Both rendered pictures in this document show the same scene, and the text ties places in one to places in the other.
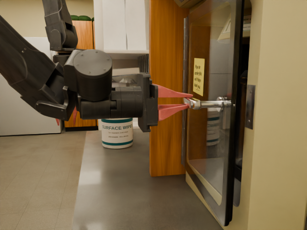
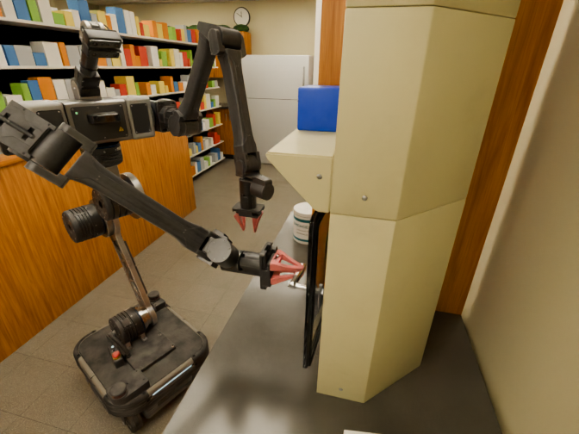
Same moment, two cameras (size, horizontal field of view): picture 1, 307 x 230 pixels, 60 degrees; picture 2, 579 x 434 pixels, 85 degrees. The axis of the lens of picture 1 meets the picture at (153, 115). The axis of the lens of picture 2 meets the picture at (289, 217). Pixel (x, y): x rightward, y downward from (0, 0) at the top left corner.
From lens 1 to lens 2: 49 cm
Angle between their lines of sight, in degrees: 29
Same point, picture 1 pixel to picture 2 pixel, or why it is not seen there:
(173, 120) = not seen: hidden behind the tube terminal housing
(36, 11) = (295, 19)
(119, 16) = not seen: hidden behind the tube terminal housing
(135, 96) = (256, 265)
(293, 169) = (356, 352)
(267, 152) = (333, 337)
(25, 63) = (184, 239)
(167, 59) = not seen: hidden behind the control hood
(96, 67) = (220, 255)
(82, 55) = (214, 243)
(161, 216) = (287, 334)
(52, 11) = (238, 143)
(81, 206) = (240, 306)
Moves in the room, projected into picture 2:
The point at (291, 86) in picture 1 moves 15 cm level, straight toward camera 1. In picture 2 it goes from (353, 300) to (292, 335)
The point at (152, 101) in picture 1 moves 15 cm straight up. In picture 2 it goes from (265, 271) to (264, 213)
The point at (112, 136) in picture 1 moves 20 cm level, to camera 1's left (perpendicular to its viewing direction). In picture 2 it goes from (300, 232) to (259, 223)
